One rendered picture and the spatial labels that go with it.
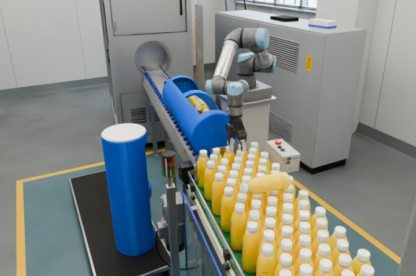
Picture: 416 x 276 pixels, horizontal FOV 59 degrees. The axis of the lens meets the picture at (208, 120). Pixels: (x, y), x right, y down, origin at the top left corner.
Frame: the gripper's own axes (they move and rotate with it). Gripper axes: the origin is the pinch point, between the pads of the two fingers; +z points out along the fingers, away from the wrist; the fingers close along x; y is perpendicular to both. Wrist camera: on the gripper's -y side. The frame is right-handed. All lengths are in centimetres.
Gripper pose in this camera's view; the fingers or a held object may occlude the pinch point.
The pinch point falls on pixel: (237, 151)
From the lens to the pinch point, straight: 190.8
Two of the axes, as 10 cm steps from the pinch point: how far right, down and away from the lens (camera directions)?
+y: -3.1, -3.5, 8.9
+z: 0.4, 9.3, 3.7
